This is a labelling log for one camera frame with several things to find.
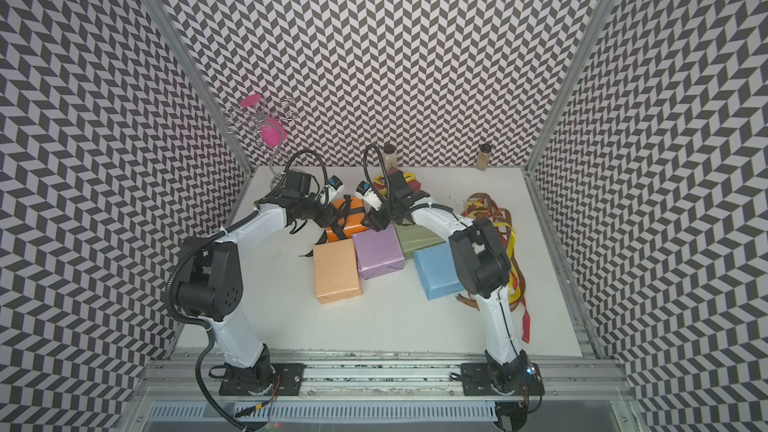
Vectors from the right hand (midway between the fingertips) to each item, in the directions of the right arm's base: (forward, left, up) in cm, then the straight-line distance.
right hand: (370, 217), depth 95 cm
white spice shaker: (+29, -6, -1) cm, 30 cm away
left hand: (+2, +11, +2) cm, 11 cm away
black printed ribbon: (-4, +9, +1) cm, 10 cm away
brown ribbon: (+6, -43, -7) cm, 44 cm away
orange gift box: (-3, +5, +1) cm, 6 cm away
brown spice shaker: (+28, -42, 0) cm, 50 cm away
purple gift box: (-12, -3, -1) cm, 12 cm away
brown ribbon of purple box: (-24, -31, -10) cm, 40 cm away
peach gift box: (-16, +9, -3) cm, 19 cm away
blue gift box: (-17, -21, -4) cm, 27 cm away
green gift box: (-7, -14, -1) cm, 15 cm away
